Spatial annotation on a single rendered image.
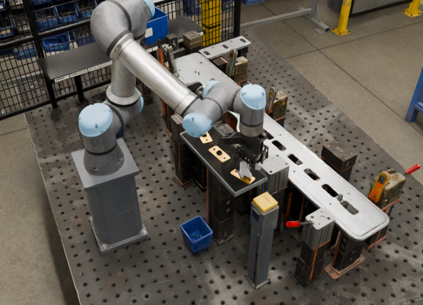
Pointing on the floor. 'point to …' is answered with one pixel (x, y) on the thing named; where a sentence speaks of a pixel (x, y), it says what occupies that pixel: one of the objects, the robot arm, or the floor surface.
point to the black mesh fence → (90, 38)
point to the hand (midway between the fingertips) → (243, 171)
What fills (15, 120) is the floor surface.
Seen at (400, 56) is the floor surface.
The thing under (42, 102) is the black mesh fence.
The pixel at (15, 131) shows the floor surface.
